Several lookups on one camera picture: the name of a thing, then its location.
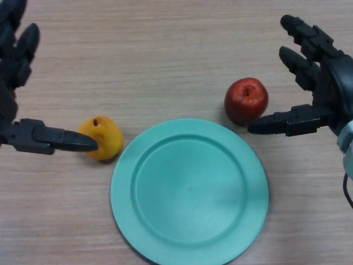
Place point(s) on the red apple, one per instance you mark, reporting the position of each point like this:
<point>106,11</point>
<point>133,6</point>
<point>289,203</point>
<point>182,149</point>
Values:
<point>245,102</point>

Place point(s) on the green round plate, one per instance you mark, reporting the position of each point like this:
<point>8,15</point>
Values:
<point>190,193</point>

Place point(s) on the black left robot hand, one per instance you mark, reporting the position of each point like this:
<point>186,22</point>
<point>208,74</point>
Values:
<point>11,69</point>

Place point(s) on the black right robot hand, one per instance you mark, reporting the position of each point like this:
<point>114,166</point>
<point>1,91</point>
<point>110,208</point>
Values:
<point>336,88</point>

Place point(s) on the yellow pear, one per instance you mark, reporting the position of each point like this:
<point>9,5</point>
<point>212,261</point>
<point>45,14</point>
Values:
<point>109,135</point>

